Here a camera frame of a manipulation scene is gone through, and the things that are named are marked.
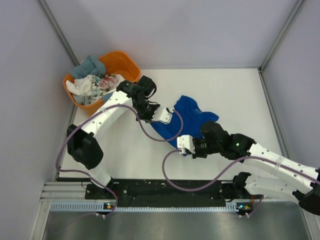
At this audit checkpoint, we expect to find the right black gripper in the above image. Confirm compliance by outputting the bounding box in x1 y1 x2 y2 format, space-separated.
186 137 222 159

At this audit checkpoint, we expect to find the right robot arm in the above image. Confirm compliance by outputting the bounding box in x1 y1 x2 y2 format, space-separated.
190 121 320 215

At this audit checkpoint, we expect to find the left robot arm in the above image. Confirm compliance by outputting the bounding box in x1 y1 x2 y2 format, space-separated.
66 76 160 199

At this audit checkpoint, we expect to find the orange plastic laundry basket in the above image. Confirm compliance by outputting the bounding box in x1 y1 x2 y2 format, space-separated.
63 51 141 117

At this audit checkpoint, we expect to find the grey-blue t shirt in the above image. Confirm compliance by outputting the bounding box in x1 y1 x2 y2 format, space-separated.
70 55 107 106

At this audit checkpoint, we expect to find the white t shirt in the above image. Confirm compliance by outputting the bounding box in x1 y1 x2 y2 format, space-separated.
65 77 92 96

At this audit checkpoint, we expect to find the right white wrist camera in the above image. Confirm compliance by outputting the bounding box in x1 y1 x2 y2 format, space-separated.
176 135 195 155

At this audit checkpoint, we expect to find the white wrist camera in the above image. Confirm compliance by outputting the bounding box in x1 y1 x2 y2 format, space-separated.
151 107 175 125
176 135 195 155

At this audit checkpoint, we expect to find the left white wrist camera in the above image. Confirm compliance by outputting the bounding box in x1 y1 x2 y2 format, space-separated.
151 107 175 125

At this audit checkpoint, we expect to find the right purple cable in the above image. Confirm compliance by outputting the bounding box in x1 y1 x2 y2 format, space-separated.
161 148 320 217

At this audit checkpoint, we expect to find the purple cable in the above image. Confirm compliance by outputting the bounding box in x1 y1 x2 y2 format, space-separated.
55 104 185 217
161 148 320 217

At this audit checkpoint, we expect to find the grey slotted cable duct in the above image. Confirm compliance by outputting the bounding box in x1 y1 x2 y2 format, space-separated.
50 201 252 213

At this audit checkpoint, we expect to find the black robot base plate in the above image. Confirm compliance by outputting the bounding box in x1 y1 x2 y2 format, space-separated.
84 177 253 208

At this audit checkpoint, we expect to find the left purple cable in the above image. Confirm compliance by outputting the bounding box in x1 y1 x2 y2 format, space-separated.
55 104 185 217

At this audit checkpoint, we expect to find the left aluminium frame post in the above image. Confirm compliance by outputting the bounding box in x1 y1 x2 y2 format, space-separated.
36 0 79 66

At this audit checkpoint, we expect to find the aluminium frame post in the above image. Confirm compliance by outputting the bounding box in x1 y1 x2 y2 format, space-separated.
36 0 79 66
258 0 307 72

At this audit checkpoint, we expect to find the right aluminium frame post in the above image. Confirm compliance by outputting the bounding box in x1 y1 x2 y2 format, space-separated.
258 0 307 72

